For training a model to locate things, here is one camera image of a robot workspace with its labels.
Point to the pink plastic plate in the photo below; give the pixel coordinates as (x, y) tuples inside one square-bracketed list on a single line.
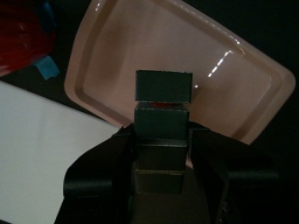
[(147, 49)]

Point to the blue toy utensil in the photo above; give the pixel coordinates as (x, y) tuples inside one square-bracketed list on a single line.
[(47, 65)]

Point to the red plastic cup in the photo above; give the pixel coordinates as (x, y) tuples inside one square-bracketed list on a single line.
[(22, 35)]

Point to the dark green toy sushi roll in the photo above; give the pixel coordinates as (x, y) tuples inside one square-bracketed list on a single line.
[(163, 125)]

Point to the white cutting board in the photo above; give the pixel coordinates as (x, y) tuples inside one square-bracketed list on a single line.
[(43, 151)]

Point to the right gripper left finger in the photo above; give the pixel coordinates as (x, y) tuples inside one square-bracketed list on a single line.
[(98, 178)]

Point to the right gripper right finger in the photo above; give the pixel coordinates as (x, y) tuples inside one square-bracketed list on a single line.
[(234, 178)]

